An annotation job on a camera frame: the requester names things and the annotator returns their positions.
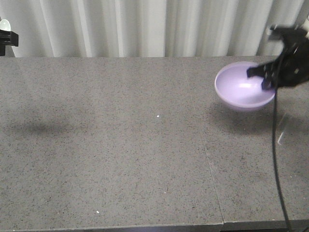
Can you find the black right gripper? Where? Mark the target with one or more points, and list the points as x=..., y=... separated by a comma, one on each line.
x=291, y=67

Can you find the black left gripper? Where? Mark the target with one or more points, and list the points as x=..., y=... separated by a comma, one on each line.
x=8, y=38

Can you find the mint green plastic spoon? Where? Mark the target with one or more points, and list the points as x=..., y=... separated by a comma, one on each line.
x=5, y=25

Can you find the purple plastic bowl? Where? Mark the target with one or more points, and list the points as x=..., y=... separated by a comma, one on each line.
x=237, y=91

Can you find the white curtain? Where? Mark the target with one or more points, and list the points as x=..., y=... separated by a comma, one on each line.
x=148, y=28

